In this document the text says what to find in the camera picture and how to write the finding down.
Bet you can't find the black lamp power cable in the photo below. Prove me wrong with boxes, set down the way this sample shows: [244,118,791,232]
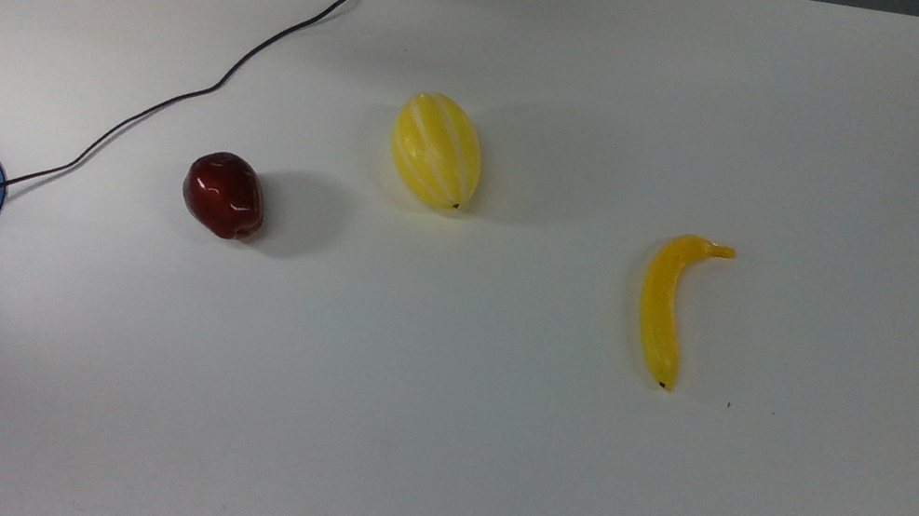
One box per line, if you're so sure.
[0,0,419,336]

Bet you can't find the yellow toy banana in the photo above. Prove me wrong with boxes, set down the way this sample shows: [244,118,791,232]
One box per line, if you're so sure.
[625,227,739,399]

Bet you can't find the yellow striped toy melon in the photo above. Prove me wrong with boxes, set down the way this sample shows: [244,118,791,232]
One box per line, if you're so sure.
[380,86,494,216]

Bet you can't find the red toy apple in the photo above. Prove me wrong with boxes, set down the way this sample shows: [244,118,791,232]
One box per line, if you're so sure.
[175,145,275,246]

